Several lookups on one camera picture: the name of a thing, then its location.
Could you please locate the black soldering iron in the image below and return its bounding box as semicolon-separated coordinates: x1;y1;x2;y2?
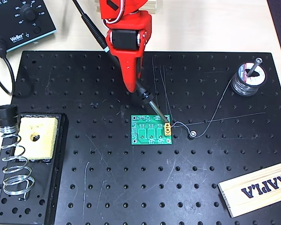
81;14;171;125

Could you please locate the green circuit board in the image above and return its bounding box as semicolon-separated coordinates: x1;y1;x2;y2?
130;114;173;145

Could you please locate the teal black Weller soldering station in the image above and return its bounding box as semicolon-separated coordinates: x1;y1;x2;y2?
0;0;58;57

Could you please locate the stack of wooden planks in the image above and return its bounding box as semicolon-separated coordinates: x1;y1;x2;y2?
95;0;157;15

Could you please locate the yellow power connector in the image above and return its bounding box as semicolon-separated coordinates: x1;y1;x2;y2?
164;121;174;137

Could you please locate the yellow cleaning sponge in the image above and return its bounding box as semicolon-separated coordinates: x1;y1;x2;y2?
15;116;59;162

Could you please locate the metal bolt through spool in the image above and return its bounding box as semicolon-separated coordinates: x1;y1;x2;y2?
247;57;264;78

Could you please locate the black perforated breadboard plate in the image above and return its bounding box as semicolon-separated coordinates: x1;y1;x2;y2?
0;51;281;225

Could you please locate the black stand with spring holder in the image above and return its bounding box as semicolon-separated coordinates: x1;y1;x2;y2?
0;105;68;225

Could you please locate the wooden plank with KAPLA print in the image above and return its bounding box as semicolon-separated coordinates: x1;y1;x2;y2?
217;160;281;218

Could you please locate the thin solder wire strand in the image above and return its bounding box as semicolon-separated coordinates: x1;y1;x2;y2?
172;78;234;139

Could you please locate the solder wire spool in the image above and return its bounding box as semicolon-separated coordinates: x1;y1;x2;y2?
230;61;267;97

